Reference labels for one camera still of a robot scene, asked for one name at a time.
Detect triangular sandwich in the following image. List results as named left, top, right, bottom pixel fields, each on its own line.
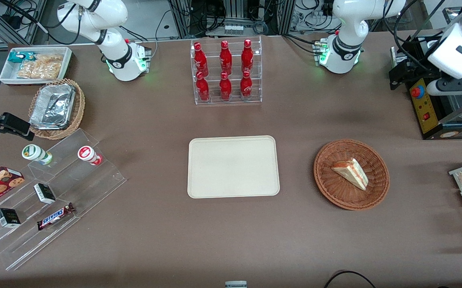
left=331, top=158, right=370, bottom=191

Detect oval tan wicker basket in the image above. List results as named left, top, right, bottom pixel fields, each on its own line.
left=28, top=78, right=86, bottom=140

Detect round brown wicker basket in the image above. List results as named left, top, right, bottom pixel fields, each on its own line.
left=313, top=139, right=390, bottom=211

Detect cream rectangular tray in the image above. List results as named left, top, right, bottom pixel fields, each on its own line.
left=187, top=135, right=280, bottom=199

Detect black box with grey side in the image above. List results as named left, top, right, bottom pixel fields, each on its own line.
left=390, top=35, right=444, bottom=73

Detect green-lidded yogurt cup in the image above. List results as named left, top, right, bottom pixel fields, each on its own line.
left=22, top=144, right=54, bottom=166

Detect black machine with yellow panel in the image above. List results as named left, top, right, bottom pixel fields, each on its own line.
left=409, top=76, right=462, bottom=140

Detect stacked aluminium foil trays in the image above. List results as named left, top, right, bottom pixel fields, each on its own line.
left=29, top=83, right=76, bottom=130

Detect white rectangular snack bin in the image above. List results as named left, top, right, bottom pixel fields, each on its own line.
left=0, top=46, right=73, bottom=86

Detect clear bag of chips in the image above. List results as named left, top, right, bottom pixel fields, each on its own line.
left=16, top=54, right=64, bottom=79

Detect green snack packet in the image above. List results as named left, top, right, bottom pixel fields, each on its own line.
left=8, top=51, right=37, bottom=64

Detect small black carton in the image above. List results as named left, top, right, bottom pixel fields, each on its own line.
left=34, top=183, right=56, bottom=205
left=0, top=208, right=22, bottom=229

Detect red-lidded yogurt cup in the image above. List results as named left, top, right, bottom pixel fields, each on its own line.
left=77, top=146, right=103, bottom=166

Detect Snickers chocolate bar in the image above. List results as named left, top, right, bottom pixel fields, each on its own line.
left=36, top=202, right=76, bottom=231

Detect clear acrylic stepped shelf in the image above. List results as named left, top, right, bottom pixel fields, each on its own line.
left=0, top=128, right=128, bottom=271

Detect clear acrylic bottle rack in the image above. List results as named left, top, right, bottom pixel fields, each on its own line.
left=190, top=36, right=263, bottom=106

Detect red cola bottle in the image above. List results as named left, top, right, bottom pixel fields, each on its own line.
left=242, top=39, right=254, bottom=73
left=219, top=71, right=232, bottom=100
left=193, top=42, right=209, bottom=77
left=220, top=40, right=233, bottom=76
left=240, top=70, right=253, bottom=98
left=196, top=71, right=210, bottom=101

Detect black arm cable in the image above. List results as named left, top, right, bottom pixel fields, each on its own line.
left=382, top=0, right=448, bottom=72

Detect black cable loop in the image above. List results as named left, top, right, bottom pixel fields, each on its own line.
left=322, top=270, right=377, bottom=288

